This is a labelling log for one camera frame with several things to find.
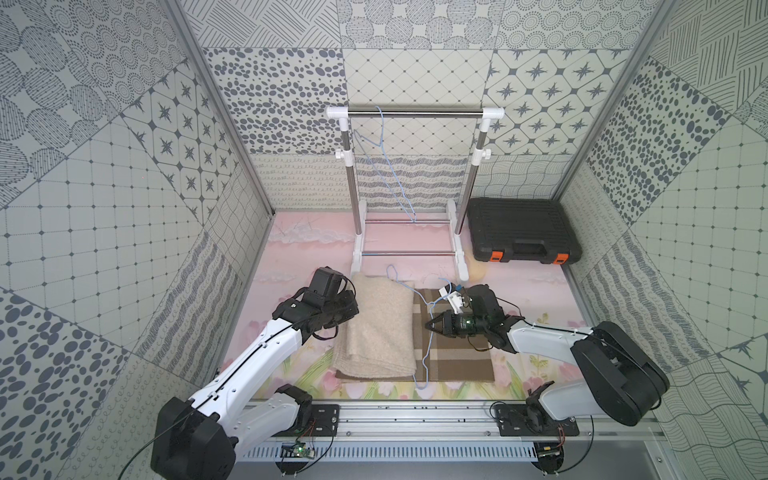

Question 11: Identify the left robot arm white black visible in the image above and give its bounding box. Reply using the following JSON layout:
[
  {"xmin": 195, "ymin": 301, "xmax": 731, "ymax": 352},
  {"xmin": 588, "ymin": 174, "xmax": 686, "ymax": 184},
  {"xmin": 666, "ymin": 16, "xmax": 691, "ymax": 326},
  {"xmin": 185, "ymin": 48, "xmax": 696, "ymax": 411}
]
[{"xmin": 148, "ymin": 267, "xmax": 359, "ymax": 479}]

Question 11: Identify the aluminium mounting rail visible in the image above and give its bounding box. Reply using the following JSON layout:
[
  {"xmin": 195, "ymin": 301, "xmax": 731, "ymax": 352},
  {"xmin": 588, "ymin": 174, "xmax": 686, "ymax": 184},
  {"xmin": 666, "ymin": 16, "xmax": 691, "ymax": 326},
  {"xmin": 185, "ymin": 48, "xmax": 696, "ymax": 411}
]
[{"xmin": 170, "ymin": 399, "xmax": 666, "ymax": 444}]

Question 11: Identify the right black controller box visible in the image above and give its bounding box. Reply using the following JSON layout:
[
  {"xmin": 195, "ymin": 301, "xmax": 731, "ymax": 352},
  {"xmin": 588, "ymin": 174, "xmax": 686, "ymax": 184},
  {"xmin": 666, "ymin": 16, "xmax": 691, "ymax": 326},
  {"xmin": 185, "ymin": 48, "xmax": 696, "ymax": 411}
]
[{"xmin": 533, "ymin": 443, "xmax": 564, "ymax": 475}]

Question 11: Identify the green circuit board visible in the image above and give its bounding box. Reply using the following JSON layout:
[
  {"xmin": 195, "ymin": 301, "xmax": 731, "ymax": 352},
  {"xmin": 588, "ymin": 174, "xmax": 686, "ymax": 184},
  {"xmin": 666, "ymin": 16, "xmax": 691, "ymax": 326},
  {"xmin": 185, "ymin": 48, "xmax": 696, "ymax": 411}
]
[{"xmin": 280, "ymin": 442, "xmax": 316, "ymax": 461}]

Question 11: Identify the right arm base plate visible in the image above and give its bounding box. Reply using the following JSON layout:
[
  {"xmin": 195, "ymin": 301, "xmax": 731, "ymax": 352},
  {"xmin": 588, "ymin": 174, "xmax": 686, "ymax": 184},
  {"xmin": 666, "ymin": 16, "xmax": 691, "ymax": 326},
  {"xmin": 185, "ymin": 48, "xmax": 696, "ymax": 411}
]
[{"xmin": 489, "ymin": 402, "xmax": 580, "ymax": 437}]

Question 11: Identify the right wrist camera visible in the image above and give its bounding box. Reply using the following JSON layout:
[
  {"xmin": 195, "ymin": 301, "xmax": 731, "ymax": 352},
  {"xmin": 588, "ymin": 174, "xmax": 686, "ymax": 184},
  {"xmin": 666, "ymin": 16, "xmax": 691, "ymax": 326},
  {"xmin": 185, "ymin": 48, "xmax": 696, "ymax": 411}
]
[{"xmin": 438, "ymin": 284, "xmax": 465, "ymax": 314}]

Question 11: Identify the white steel clothes rack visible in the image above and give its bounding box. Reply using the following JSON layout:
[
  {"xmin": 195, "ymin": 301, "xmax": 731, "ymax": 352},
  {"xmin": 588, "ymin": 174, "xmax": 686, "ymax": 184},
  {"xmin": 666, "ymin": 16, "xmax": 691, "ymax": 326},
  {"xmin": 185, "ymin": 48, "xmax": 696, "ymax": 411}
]
[{"xmin": 325, "ymin": 106, "xmax": 505, "ymax": 282}]

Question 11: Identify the brown plaid scarf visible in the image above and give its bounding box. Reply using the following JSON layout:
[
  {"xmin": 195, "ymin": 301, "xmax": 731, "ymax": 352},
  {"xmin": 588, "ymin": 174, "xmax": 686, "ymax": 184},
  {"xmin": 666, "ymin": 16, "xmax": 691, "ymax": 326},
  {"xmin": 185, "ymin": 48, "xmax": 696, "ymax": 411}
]
[{"xmin": 335, "ymin": 286, "xmax": 499, "ymax": 385}]

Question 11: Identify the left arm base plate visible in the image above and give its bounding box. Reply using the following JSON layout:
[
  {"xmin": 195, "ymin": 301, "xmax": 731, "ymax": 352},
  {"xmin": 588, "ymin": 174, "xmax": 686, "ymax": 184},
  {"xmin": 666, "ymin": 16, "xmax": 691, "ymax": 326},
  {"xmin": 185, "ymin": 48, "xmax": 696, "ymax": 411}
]
[{"xmin": 275, "ymin": 404, "xmax": 340, "ymax": 438}]

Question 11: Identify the beige wool scarf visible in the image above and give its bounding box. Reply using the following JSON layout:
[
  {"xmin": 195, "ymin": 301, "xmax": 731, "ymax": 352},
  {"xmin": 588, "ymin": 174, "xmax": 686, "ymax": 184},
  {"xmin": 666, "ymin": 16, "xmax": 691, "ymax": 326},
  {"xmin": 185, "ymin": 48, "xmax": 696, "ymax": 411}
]
[{"xmin": 332, "ymin": 273, "xmax": 416, "ymax": 381}]

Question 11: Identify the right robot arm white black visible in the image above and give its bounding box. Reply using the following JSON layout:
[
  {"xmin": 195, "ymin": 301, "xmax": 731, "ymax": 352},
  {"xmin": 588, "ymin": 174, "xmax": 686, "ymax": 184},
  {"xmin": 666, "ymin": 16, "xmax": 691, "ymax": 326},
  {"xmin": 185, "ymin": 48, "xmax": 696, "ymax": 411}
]
[{"xmin": 425, "ymin": 284, "xmax": 670, "ymax": 433}]

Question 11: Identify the black plastic tool case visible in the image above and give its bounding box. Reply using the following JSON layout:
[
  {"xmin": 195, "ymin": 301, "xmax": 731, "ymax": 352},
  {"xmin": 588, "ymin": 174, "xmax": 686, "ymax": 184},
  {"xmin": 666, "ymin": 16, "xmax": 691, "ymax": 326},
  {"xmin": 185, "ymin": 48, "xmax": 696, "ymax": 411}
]
[{"xmin": 467, "ymin": 197, "xmax": 582, "ymax": 265}]

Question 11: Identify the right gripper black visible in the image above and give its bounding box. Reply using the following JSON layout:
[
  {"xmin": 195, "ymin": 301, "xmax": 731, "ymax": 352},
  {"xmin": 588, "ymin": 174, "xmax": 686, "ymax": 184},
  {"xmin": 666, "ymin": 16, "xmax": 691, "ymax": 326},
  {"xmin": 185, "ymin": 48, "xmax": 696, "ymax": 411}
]
[{"xmin": 424, "ymin": 310, "xmax": 487, "ymax": 338}]

